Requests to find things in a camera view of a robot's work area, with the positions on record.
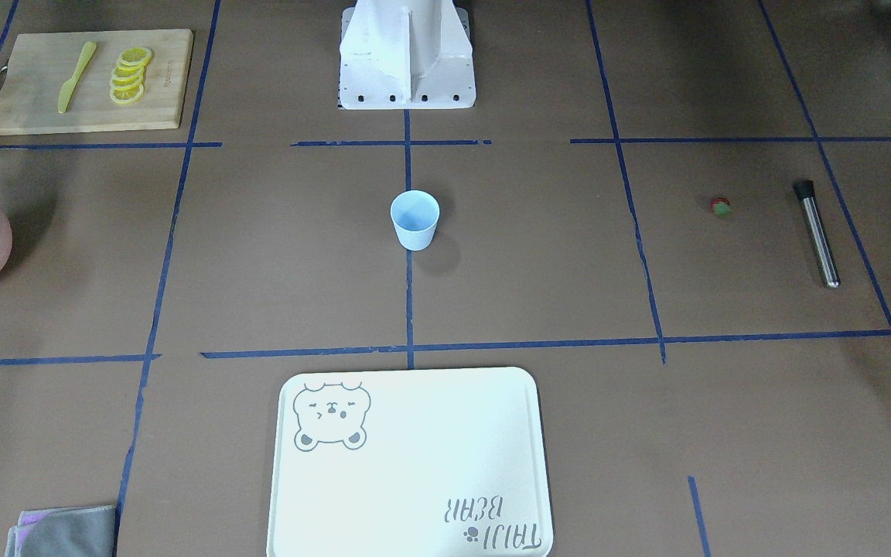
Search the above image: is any red toy strawberry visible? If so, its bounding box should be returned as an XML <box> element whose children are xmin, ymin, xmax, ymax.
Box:
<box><xmin>710</xmin><ymin>196</ymin><xmax>732</xmax><ymax>217</ymax></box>

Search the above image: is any light blue plastic cup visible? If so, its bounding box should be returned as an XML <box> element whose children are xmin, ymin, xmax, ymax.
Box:
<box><xmin>390</xmin><ymin>190</ymin><xmax>441</xmax><ymax>251</ymax></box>

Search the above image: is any white bear serving tray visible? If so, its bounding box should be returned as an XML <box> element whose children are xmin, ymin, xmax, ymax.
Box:
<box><xmin>265</xmin><ymin>367</ymin><xmax>555</xmax><ymax>556</ymax></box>

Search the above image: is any lemon slice front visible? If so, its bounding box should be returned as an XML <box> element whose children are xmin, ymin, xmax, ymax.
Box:
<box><xmin>109</xmin><ymin>82</ymin><xmax>145</xmax><ymax>105</ymax></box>

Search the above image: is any lemon slice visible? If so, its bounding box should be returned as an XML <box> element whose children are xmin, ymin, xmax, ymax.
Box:
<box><xmin>109</xmin><ymin>82</ymin><xmax>145</xmax><ymax>105</ymax></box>
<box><xmin>111</xmin><ymin>66</ymin><xmax>145</xmax><ymax>84</ymax></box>
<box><xmin>110</xmin><ymin>73</ymin><xmax>145</xmax><ymax>91</ymax></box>
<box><xmin>113</xmin><ymin>60</ymin><xmax>146</xmax><ymax>75</ymax></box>
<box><xmin>118</xmin><ymin>46</ymin><xmax>153</xmax><ymax>64</ymax></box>

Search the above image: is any steel muddler black tip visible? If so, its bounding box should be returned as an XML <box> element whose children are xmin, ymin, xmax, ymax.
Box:
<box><xmin>793</xmin><ymin>179</ymin><xmax>841</xmax><ymax>289</ymax></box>

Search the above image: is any lemon slice back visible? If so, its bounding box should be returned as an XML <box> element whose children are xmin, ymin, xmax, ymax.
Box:
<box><xmin>118</xmin><ymin>46</ymin><xmax>153</xmax><ymax>64</ymax></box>

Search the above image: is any yellow plastic knife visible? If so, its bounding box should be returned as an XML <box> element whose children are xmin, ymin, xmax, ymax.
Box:
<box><xmin>56</xmin><ymin>41</ymin><xmax>97</xmax><ymax>114</ymax></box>

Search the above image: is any grey folded cloth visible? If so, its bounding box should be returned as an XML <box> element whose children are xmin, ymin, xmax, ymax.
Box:
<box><xmin>4</xmin><ymin>504</ymin><xmax>117</xmax><ymax>556</ymax></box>

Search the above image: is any bamboo cutting board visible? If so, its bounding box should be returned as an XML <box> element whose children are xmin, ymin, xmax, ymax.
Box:
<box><xmin>0</xmin><ymin>29</ymin><xmax>193</xmax><ymax>136</ymax></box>

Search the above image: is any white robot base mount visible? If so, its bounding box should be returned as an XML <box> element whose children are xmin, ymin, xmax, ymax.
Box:
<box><xmin>337</xmin><ymin>1</ymin><xmax>476</xmax><ymax>111</ymax></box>

